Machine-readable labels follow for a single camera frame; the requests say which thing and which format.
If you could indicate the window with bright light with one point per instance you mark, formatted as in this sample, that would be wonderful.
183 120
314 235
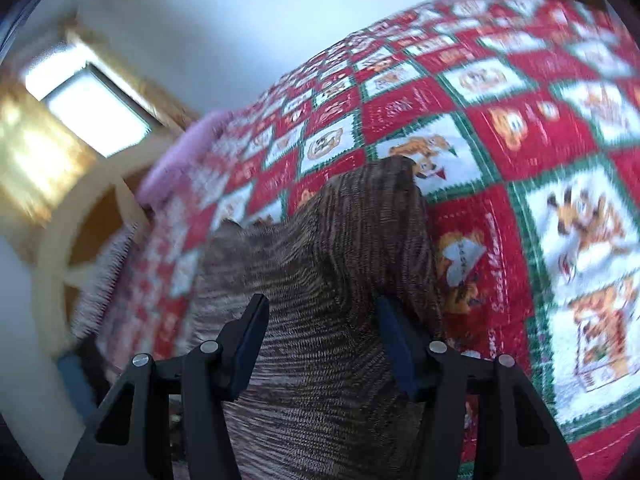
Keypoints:
86 100

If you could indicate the brown knitted sweater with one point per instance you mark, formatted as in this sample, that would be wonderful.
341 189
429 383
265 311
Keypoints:
322 401

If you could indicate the yellow curtain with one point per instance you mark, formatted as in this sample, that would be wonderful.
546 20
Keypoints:
41 159

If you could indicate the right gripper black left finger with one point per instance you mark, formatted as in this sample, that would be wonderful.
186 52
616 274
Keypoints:
129 436

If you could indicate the striped grey pillow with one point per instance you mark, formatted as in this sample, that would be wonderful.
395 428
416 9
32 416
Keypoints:
107 281

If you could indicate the red checkered cartoon bedspread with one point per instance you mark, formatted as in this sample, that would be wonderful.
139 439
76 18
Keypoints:
521 119

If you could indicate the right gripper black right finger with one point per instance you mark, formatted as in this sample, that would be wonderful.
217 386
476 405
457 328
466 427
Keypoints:
516 435

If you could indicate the folded pink blanket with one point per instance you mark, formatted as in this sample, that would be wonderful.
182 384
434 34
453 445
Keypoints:
190 147

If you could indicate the cream and brown headboard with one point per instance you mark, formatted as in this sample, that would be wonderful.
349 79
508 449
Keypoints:
100 203

